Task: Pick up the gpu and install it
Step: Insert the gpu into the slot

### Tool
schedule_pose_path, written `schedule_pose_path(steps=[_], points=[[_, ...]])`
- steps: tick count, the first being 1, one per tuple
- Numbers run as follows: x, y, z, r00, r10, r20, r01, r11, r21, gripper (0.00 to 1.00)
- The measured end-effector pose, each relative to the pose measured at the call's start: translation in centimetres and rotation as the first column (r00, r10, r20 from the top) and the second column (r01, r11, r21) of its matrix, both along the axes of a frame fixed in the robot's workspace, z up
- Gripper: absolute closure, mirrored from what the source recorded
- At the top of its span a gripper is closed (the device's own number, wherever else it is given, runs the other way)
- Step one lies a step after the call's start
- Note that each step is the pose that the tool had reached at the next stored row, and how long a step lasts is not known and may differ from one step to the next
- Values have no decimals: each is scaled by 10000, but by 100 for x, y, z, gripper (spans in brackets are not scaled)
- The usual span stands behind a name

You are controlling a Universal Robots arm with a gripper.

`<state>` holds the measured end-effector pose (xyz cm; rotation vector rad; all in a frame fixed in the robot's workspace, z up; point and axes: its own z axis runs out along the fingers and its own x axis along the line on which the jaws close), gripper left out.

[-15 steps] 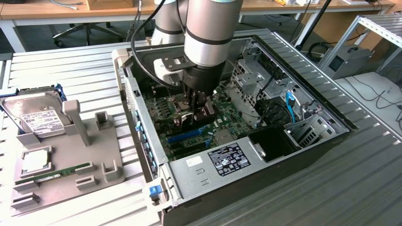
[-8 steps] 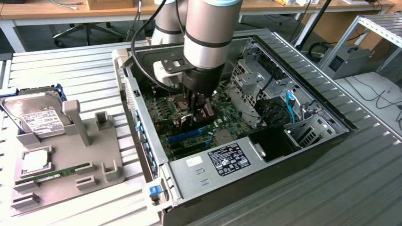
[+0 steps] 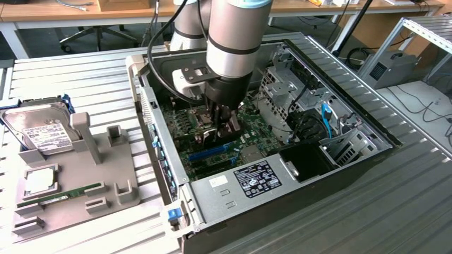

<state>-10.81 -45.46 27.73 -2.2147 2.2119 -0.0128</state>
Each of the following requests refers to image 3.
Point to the cardboard box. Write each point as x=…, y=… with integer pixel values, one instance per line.
x=120, y=5

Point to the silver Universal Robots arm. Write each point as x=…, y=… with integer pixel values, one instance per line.
x=232, y=31

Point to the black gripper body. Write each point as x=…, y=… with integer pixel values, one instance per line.
x=229, y=90

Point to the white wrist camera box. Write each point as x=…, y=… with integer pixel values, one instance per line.
x=182, y=87

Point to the green motherboard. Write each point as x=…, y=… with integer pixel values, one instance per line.
x=253, y=132

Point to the black expansion slot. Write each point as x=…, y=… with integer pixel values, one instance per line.
x=212, y=164
x=214, y=171

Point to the grey power supply with label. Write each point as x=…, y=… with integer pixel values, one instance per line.
x=218, y=201

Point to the CPU socket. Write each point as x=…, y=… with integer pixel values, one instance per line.
x=201, y=117

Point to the blue case latch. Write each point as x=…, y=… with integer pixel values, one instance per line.
x=172, y=214

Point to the open black PC case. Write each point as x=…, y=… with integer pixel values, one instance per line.
x=317, y=190

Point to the grey parts rack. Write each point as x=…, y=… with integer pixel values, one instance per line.
x=88, y=180

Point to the silver hard disk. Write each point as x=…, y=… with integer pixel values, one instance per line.
x=38, y=132

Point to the black tripod pole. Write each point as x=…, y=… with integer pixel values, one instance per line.
x=354, y=23

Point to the black office chair base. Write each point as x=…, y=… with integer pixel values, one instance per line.
x=98, y=33

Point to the metal socket cover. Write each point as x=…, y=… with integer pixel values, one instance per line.
x=240, y=105

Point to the small white yellow boxes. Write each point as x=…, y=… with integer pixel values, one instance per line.
x=329, y=2

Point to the black graphics card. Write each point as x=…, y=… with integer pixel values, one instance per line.
x=218, y=143

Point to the metal disk bay cage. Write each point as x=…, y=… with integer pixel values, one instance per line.
x=278, y=90

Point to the silver chipset heatsink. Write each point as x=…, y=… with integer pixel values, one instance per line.
x=253, y=154

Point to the aluminium frame shelf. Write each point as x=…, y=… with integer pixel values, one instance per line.
x=422, y=29

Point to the blue disk caddy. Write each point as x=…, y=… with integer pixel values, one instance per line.
x=68, y=104

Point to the green RAM stick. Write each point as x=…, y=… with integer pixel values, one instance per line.
x=56, y=198

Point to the blue expansion slot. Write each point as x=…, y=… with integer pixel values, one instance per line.
x=208, y=154

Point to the CPU chip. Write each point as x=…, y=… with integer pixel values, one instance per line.
x=40, y=181

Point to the long wooden desk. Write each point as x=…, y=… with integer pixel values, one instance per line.
x=388, y=8

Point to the grey computer box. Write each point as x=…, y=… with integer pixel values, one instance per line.
x=394, y=68

